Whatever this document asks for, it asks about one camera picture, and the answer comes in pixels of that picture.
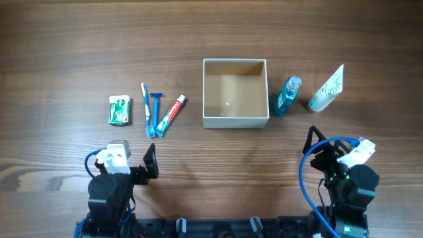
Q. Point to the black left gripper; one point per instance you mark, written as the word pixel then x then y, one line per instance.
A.
pixel 141 173

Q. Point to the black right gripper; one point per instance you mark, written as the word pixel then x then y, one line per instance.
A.
pixel 324 159

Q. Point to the blue white toothbrush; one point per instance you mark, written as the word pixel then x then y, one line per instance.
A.
pixel 150 131

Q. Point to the red white toothpaste tube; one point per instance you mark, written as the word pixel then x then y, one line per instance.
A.
pixel 163 125

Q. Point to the blue mouthwash bottle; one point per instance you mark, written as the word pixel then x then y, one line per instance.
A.
pixel 287 95

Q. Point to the white lotion tube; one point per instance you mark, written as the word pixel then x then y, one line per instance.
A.
pixel 328 92

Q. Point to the green soap packet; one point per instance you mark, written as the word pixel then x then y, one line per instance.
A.
pixel 119 110

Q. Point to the blue disposable razor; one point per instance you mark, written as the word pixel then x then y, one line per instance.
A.
pixel 156 97

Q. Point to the white cardboard box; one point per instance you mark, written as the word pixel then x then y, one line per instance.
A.
pixel 235 93

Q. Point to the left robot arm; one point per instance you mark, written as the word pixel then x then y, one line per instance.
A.
pixel 111 190

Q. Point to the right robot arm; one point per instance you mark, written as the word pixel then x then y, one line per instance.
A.
pixel 350 183

